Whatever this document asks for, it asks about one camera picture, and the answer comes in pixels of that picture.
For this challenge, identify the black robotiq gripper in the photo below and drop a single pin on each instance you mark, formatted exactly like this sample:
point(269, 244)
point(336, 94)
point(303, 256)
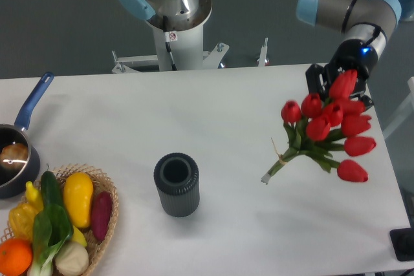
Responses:
point(351, 54)

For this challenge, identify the red tulip bouquet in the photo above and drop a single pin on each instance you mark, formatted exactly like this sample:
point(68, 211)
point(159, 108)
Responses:
point(329, 132)

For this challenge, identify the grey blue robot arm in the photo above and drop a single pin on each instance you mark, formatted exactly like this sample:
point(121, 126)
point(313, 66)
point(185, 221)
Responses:
point(367, 26)

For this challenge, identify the dark grey ribbed vase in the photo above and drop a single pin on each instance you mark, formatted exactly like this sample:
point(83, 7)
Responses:
point(176, 177)

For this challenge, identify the black device at edge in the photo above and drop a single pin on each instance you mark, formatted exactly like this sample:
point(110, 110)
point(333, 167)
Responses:
point(402, 241)

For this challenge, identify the woven wicker basket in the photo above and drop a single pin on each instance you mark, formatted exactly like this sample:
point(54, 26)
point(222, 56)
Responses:
point(101, 182)

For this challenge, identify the purple sweet potato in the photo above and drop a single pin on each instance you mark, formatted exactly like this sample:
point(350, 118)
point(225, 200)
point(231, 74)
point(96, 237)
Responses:
point(101, 214)

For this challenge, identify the yellow squash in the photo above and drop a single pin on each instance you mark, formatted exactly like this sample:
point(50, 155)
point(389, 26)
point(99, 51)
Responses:
point(77, 196)

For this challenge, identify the green cucumber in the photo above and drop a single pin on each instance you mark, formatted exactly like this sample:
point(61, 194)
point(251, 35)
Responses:
point(51, 190)

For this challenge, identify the beige garlic bulb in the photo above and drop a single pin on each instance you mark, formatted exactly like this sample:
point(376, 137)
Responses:
point(72, 259)

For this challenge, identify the green bok choy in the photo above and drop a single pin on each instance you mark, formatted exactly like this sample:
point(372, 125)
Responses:
point(52, 228)

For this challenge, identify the small yellow pepper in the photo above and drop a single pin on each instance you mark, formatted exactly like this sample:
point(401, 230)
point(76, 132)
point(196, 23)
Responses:
point(33, 196)

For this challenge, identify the fried patty in pan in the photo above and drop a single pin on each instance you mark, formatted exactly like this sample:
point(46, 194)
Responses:
point(14, 156)

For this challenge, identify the yellow bell pepper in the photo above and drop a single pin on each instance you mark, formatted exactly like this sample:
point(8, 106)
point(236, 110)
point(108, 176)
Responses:
point(21, 220)

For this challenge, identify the orange fruit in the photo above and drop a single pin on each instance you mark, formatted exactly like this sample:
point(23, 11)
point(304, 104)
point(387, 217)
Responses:
point(16, 256)

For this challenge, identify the white frame at right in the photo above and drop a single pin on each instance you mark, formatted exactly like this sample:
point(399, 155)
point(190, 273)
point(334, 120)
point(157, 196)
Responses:
point(400, 114)

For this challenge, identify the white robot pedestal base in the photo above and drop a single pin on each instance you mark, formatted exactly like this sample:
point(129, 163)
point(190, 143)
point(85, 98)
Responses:
point(178, 38)

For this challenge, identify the blue handled saucepan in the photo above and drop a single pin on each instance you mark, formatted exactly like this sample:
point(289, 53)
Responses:
point(13, 182)

